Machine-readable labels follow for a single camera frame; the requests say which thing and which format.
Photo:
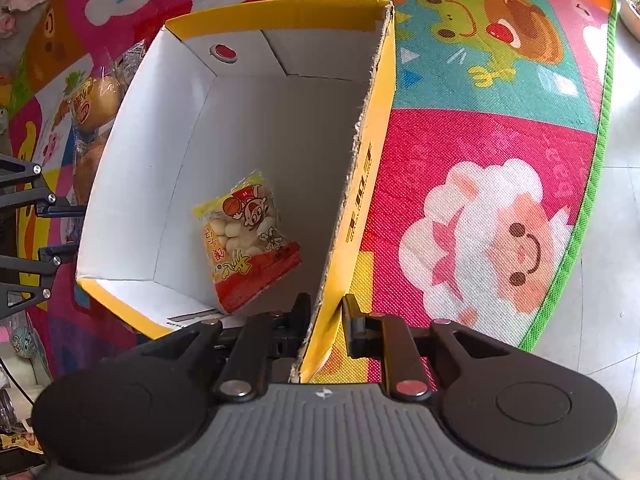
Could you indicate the bun packet with red label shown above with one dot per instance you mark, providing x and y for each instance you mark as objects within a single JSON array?
[{"x": 97, "y": 102}]

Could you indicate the white plant pot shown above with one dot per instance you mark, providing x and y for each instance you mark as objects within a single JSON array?
[{"x": 631, "y": 10}]

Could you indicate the clear plastic jar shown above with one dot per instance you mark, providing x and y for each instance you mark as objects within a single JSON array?
[{"x": 10, "y": 410}]

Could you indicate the colourful printed play mat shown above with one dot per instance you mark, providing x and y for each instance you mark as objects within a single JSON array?
[{"x": 475, "y": 110}]

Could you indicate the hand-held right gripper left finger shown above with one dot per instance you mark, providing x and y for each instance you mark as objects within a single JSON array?
[{"x": 301, "y": 317}]

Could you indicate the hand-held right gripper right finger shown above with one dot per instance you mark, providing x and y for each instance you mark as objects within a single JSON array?
[{"x": 350, "y": 325}]

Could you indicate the yellow cardboard box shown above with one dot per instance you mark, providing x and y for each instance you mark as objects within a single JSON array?
[{"x": 150, "y": 160}]

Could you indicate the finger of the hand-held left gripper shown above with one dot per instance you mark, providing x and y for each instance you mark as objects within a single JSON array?
[
  {"x": 60, "y": 209},
  {"x": 47, "y": 256}
]

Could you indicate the patterned small ball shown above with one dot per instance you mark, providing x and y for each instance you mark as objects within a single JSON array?
[{"x": 24, "y": 344}]

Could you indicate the red yellow snack packet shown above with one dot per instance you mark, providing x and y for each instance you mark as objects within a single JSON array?
[{"x": 245, "y": 240}]

